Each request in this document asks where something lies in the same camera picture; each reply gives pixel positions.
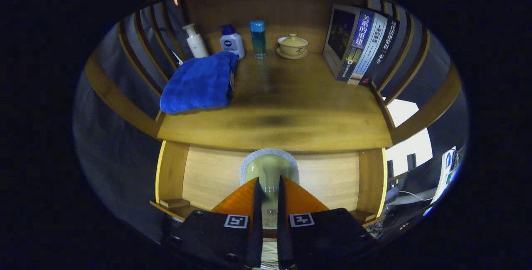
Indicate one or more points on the yellow lidded tea cup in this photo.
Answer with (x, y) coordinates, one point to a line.
(292, 47)

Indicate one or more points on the white spine book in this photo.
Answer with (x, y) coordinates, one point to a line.
(372, 41)

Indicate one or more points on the white bottle with blue cap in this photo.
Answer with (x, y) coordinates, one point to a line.
(232, 43)

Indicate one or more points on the wooden cabinet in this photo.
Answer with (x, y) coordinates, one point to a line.
(257, 4)

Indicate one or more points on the small blue object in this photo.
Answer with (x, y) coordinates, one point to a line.
(449, 160)

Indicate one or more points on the black spine book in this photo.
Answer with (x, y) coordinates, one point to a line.
(386, 43)

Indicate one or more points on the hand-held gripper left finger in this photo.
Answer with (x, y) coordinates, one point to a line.
(255, 228)

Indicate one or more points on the teal bottle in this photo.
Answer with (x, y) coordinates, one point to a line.
(258, 39)

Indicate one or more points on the wooden drawer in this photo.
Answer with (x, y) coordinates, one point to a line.
(208, 178)

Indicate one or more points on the wooden countertop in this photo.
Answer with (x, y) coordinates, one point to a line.
(291, 108)

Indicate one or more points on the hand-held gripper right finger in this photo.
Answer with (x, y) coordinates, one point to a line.
(282, 228)

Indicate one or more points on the blue towel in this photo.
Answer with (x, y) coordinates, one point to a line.
(195, 83)

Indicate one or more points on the white low cabinet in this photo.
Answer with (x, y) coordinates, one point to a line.
(409, 145)

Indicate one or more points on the blue spine book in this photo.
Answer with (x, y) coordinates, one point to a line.
(341, 33)

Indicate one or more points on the white pump bottle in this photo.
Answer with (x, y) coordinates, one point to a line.
(195, 43)

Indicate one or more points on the small black device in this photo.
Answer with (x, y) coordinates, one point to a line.
(411, 161)

